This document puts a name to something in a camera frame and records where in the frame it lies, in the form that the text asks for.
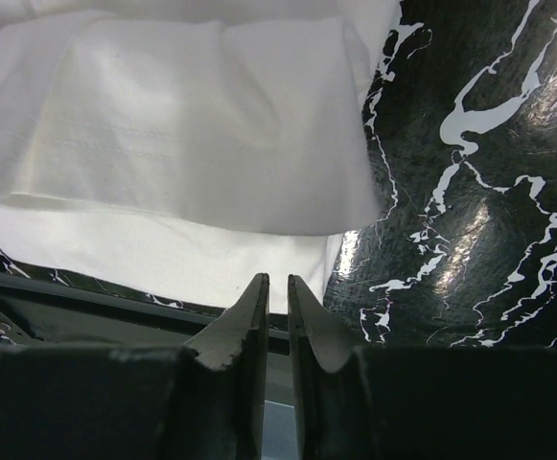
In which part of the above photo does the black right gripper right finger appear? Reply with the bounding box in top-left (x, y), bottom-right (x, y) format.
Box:
top-left (288, 275), bottom-right (557, 459)

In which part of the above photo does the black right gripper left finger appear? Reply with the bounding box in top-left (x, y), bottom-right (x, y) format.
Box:
top-left (0, 274), bottom-right (269, 459)

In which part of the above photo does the white printed t-shirt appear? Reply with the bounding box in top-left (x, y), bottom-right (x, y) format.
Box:
top-left (0, 1), bottom-right (396, 312)

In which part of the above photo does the black marble pattern mat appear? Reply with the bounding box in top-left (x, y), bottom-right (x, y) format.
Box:
top-left (0, 1), bottom-right (557, 348)

